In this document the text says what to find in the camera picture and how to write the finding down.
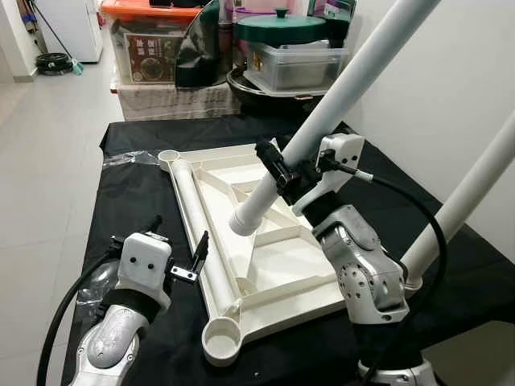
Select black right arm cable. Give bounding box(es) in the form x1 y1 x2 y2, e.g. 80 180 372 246
326 161 447 386

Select clear plastic film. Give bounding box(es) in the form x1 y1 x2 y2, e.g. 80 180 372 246
105 149 166 166
76 261 122 306

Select clear plastic container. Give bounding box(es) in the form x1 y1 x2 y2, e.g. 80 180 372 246
245 42 351 91

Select white chest appliance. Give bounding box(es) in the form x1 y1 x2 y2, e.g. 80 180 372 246
32 0 104 64

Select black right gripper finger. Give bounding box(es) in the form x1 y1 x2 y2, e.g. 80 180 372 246
256 142 300 203

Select green pot lid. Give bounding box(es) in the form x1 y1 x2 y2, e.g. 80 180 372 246
236 8 329 47

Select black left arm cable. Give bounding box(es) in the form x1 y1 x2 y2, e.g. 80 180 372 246
36 249 122 386

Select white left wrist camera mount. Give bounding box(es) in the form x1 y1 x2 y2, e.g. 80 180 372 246
117 232 174 310

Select black tablecloth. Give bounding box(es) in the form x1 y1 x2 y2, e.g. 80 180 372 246
60 113 515 386

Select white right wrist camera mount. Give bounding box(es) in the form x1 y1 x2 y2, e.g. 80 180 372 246
291 133 365 216

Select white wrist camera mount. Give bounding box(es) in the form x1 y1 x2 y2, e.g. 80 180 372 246
117 232 174 310
291 133 365 216

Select beige cloth covered table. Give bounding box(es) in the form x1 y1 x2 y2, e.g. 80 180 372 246
113 76 242 121

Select white plastic children table top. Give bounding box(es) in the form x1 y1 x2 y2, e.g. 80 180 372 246
157 141 423 368

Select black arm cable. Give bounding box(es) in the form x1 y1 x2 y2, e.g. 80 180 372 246
326 161 447 386
36 249 122 386

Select white plastic table leg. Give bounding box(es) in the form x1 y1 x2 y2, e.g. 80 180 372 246
401 111 515 292
171 159 238 302
229 0 442 236

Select broom with dark handle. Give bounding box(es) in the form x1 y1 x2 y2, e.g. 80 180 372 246
28 0 81 73

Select orange lid storage box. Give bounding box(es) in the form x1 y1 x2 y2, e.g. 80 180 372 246
101 0 202 85

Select dark metal basin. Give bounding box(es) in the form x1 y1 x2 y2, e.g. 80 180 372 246
225 66 343 105

